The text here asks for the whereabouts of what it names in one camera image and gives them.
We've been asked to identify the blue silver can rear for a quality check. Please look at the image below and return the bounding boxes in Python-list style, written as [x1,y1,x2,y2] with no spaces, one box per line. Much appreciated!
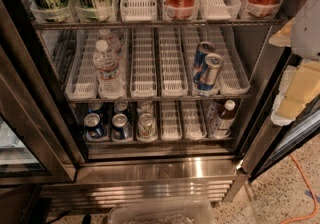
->
[193,41,215,84]

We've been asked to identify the clear water bottle rear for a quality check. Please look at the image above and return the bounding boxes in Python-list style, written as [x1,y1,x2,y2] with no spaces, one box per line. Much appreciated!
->
[98,29,122,57]

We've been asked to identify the clear water bottle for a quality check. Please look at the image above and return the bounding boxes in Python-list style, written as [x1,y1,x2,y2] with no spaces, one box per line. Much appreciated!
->
[93,40,123,99]
[98,29,122,57]

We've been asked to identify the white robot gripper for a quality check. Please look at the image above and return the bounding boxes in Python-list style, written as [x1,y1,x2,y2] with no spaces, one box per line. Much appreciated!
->
[269,0,320,126]

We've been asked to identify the blue silver can front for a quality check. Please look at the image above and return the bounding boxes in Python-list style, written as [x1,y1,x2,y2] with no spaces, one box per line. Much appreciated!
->
[198,53,223,92]

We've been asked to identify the white plastic tray middle shelf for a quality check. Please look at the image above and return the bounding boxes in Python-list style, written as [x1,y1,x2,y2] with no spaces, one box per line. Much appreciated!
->
[130,28,157,98]

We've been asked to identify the orange cable on floor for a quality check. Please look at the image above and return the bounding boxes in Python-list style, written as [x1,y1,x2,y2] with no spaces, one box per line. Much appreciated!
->
[279,153,319,224]

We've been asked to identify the blue pepsi can left front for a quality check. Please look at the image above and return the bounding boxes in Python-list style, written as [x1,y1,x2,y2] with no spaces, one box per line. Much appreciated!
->
[84,113,107,141]

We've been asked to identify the blue pepsi can middle front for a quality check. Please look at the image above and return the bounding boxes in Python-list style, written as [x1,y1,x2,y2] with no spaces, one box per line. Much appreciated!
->
[111,114,132,141]

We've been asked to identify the clear water bottle front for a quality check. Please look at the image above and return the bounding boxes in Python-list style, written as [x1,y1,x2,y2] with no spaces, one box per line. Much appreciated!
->
[93,40,123,99]

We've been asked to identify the brown tea bottle white cap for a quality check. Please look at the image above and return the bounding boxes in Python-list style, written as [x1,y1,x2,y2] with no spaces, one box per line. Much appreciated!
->
[211,100,236,138]

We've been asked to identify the fridge door right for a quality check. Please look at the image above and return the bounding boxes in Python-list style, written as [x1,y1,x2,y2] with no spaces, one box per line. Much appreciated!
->
[239,50,319,182]

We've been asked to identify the silver soda can front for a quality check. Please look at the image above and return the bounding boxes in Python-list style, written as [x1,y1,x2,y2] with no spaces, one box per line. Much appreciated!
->
[138,113,157,142]

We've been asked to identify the blue pepsi can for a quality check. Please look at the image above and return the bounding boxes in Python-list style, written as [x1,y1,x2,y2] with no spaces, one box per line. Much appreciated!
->
[111,114,132,141]
[84,113,107,141]

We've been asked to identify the blue silver can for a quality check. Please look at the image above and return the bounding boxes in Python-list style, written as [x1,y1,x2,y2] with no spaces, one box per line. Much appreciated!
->
[193,41,215,84]
[198,53,223,92]

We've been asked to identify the stainless steel fridge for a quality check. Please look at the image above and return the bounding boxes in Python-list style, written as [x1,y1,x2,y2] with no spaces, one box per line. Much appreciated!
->
[0,0,320,212]

